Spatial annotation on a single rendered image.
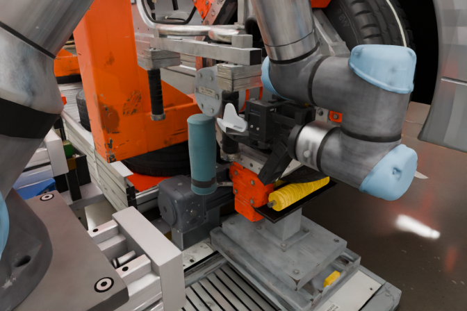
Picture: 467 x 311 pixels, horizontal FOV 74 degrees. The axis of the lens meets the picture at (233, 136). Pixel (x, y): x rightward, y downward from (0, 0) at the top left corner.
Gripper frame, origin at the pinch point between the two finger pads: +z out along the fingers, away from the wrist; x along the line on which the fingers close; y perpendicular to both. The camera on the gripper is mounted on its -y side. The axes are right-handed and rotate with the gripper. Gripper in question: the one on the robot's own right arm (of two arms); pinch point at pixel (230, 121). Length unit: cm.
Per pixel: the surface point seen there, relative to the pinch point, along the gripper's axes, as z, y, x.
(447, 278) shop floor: -30, -83, -93
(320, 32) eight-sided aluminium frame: -5.8, 17.5, -20.5
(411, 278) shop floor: -20, -83, -82
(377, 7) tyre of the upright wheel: -9.1, 22.4, -36.9
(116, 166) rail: 82, -44, 0
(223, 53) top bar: 3.9, 13.5, -1.4
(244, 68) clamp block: -2.6, 11.4, -1.4
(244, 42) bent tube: -1.8, 16.1, -2.2
